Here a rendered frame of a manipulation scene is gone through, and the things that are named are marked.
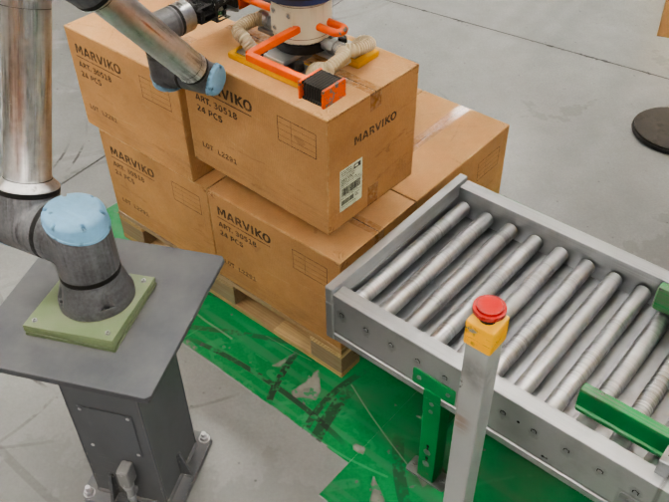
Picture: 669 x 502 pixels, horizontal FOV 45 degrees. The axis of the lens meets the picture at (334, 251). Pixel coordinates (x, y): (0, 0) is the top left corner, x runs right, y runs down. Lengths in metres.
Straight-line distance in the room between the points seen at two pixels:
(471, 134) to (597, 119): 1.35
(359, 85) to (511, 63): 2.45
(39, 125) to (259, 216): 0.90
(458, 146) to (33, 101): 1.57
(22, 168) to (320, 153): 0.76
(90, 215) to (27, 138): 0.23
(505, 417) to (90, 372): 1.04
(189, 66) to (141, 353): 0.76
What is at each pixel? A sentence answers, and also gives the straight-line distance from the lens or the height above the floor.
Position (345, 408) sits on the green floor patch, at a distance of 2.78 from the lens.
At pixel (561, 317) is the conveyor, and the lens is 2.46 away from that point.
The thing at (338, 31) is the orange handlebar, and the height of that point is 1.20.
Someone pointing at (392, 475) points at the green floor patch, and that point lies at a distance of 2.63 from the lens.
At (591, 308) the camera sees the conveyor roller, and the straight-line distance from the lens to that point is 2.42.
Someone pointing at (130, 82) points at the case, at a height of 0.85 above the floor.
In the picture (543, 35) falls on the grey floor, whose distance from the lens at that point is 5.00.
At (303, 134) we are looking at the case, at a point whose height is 0.98.
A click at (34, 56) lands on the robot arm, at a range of 1.98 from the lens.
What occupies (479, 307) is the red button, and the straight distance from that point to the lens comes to 1.66.
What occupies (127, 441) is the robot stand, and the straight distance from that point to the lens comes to 2.38.
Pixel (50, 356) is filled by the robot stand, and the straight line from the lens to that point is 2.07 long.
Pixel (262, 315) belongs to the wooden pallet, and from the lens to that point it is 3.05.
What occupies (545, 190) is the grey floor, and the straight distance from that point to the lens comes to 3.73.
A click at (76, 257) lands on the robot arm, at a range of 1.96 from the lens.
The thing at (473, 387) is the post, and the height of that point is 0.80.
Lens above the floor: 2.22
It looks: 42 degrees down
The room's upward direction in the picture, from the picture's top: 1 degrees counter-clockwise
